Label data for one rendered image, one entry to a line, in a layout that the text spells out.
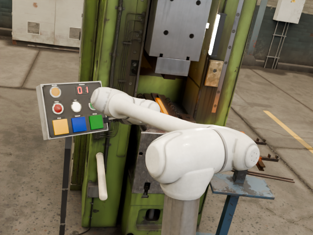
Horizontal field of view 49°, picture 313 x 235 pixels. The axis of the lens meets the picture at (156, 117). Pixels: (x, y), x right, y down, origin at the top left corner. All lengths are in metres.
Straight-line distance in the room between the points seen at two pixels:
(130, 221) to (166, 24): 1.32
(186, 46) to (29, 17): 5.62
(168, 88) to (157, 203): 0.84
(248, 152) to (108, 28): 1.30
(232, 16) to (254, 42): 6.79
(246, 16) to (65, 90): 1.17
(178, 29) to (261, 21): 7.04
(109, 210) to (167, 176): 1.76
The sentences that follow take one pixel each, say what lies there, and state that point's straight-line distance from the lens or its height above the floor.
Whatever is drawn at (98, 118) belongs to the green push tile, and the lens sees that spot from 1.88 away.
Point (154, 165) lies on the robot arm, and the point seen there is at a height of 1.35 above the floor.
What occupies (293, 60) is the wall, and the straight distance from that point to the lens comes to 9.65.
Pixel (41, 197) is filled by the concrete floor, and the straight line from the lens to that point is 2.97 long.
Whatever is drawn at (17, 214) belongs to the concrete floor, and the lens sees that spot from 2.82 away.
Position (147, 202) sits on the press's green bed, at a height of 0.39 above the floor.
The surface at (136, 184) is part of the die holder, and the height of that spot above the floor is 0.54.
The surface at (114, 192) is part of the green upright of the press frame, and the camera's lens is 2.51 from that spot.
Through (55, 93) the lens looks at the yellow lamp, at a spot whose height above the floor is 1.16.
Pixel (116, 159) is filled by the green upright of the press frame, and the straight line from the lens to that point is 2.35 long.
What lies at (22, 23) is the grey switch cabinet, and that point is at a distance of 7.40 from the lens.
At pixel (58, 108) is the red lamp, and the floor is 1.09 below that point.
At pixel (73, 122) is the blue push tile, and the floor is 1.02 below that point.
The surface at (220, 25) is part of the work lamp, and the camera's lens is 2.13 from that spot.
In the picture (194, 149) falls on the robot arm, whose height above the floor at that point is 1.41.
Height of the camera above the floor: 1.80
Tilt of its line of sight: 23 degrees down
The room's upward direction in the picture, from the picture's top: 10 degrees clockwise
